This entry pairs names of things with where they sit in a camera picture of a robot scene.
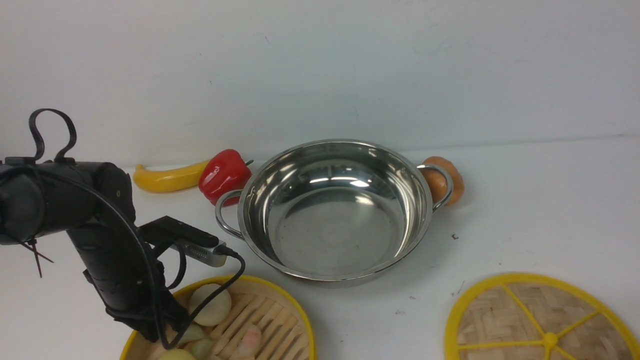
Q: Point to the green dumpling upper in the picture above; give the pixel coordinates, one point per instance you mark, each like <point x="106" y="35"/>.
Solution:
<point x="194" y="332"/>

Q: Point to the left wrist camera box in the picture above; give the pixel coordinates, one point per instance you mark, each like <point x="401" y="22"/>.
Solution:
<point x="169" y="233"/>

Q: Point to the bamboo steamer basket yellow rim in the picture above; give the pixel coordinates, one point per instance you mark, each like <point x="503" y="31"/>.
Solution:
<point x="287" y="333"/>

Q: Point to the yellow toy banana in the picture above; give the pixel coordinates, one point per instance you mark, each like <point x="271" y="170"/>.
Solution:
<point x="168" y="181"/>

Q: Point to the green dumpling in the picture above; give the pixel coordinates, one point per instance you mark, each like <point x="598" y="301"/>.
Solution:
<point x="194" y="332"/>
<point x="202" y="349"/>

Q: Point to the red toy bell pepper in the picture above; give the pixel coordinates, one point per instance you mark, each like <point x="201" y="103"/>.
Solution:
<point x="225" y="172"/>

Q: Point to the brown toy potato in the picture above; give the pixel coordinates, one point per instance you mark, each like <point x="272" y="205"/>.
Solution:
<point x="437" y="182"/>

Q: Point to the bamboo steamer lid yellow frame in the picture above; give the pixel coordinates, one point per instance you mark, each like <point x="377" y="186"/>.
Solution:
<point x="526" y="316"/>

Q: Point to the stainless steel two-handled pot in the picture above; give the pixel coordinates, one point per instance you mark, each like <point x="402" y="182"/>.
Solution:
<point x="334" y="211"/>

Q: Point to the pale yellow-green bun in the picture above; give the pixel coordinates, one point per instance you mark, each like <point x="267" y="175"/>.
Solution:
<point x="177" y="354"/>

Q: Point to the white round bun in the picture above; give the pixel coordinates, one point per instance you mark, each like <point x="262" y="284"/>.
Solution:
<point x="215" y="310"/>

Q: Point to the pink white peach bun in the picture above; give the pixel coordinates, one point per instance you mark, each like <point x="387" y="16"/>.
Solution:
<point x="249" y="345"/>

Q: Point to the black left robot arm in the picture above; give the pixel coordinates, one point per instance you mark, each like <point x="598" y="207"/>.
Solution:
<point x="92" y="203"/>

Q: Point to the green dumpling lower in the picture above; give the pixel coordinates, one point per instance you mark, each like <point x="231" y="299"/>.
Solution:
<point x="202" y="349"/>

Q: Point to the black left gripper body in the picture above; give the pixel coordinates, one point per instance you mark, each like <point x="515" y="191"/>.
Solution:
<point x="118" y="271"/>

